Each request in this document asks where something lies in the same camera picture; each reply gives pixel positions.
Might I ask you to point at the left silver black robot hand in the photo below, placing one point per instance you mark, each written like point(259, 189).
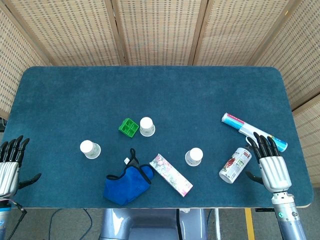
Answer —
point(8, 172)

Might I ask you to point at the woven folding screen panel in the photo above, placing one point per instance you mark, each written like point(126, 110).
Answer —
point(20, 75)
point(237, 32)
point(310, 140)
point(160, 32)
point(295, 62)
point(75, 32)

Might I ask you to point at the green plastic grid tray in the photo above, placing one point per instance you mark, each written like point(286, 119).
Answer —
point(128, 127)

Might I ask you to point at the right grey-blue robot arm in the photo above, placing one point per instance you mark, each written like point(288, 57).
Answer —
point(288, 220)

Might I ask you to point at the grey-blue robot torso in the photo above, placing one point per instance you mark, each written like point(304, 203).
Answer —
point(150, 225)

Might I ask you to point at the clear bottle with red label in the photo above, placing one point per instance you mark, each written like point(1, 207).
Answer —
point(235, 163)

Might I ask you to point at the blue and white lint roller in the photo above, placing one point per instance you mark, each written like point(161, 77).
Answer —
point(240, 125)

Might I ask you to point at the long floral cardboard box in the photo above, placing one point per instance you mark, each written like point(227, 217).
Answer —
point(171, 175)

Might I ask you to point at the blue cloth with black trim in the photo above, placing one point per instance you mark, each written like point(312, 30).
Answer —
point(127, 183)

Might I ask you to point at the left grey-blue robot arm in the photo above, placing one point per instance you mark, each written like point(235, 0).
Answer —
point(3, 220)

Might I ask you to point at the blue emblem paper cup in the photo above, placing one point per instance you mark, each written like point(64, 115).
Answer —
point(193, 156)

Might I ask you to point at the dark teal table mat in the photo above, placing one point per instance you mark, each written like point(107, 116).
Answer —
point(175, 100)

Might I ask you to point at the yellow floor tape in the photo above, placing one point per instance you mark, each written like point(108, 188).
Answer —
point(249, 225)

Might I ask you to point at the green flower paper cup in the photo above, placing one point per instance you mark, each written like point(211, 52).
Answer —
point(146, 126)
point(89, 149)

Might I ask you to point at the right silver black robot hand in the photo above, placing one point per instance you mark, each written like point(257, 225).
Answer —
point(273, 172)

